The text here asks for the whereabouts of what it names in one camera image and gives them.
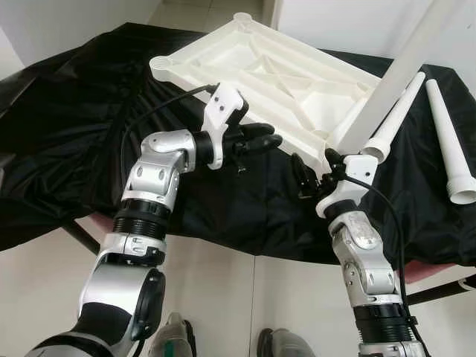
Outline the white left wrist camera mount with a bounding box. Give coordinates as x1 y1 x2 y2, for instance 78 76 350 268
202 83 251 171

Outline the black table cloth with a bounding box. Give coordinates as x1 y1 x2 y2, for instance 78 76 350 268
0 22 476 268

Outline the robot right leg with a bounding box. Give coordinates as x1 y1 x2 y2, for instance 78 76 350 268
257 327 318 357

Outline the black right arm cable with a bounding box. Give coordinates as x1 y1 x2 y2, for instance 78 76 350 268
342 170 408 306

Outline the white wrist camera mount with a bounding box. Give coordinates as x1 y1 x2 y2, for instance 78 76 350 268
202 83 251 171
315 154 377 219

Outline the white plastic table top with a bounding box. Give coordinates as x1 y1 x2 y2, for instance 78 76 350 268
149 13 385 178

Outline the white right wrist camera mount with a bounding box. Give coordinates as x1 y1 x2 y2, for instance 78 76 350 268
315 154 377 219

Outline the white plastic table leg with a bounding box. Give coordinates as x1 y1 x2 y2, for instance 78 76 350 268
425 79 476 206
326 0 466 153
360 72 427 165

